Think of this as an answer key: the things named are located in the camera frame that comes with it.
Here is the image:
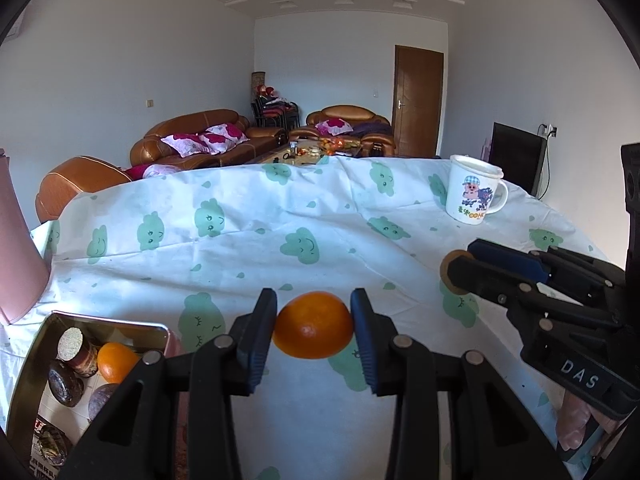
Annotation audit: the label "small orange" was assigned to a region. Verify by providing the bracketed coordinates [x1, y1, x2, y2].
[272, 292, 354, 360]

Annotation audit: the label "person's hand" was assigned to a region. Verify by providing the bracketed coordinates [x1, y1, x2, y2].
[555, 390, 620, 451]

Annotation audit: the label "brown-green round fruit back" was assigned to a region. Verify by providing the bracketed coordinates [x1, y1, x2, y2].
[439, 249, 474, 296]

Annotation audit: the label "purple round fruit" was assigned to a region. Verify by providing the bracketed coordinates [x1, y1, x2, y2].
[88, 384, 119, 422]

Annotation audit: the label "wrapped brown pastry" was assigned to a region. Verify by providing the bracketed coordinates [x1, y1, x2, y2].
[35, 422, 73, 468]

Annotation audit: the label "orange left back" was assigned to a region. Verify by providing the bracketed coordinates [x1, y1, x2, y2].
[96, 342, 139, 384]

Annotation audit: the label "dark brown dried fruit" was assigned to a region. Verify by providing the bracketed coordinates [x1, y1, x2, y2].
[48, 361, 85, 408]

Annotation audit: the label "printed paper sheet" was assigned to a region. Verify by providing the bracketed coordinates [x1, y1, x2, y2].
[29, 374, 101, 470]

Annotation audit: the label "white cartoon mug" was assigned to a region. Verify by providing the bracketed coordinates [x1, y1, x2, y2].
[446, 155, 509, 226]

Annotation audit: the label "metal tin box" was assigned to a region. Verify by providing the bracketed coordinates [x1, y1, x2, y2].
[6, 312, 182, 479]

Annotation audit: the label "rice-topped cake in tin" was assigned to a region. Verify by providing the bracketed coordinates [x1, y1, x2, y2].
[58, 326, 99, 378]

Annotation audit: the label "black television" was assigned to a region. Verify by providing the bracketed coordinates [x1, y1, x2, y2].
[488, 122, 548, 196]

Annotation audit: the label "small brown leather sofa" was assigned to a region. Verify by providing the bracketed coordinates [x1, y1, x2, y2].
[288, 104, 396, 157]

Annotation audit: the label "white cloud-print tablecloth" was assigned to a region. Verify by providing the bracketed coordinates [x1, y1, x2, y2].
[1, 158, 605, 479]

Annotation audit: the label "pink electric kettle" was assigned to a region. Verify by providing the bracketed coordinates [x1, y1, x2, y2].
[0, 151, 49, 325]

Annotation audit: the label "brown wooden door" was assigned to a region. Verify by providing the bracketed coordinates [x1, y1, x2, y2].
[393, 46, 445, 158]

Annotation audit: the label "pink cushion on small sofa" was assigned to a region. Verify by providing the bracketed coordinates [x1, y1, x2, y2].
[314, 117, 354, 136]

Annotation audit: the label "coffee table with items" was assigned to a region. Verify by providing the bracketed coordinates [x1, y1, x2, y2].
[250, 136, 363, 166]

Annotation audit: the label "stacked dark chairs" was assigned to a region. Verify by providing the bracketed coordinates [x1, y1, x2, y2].
[252, 84, 300, 131]

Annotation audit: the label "brown leather armchair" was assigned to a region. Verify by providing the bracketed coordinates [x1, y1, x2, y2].
[35, 156, 131, 223]

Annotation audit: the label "pink floral cushion right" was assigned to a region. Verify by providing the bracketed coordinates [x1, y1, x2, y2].
[200, 122, 248, 155]

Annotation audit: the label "pink floral cushion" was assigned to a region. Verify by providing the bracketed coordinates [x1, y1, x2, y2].
[160, 133, 213, 158]
[200, 122, 248, 155]

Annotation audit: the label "long brown leather sofa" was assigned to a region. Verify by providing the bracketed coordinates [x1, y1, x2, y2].
[130, 108, 288, 170]

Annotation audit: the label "pink floral cushion left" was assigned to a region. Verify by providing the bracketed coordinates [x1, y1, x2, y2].
[160, 133, 213, 158]

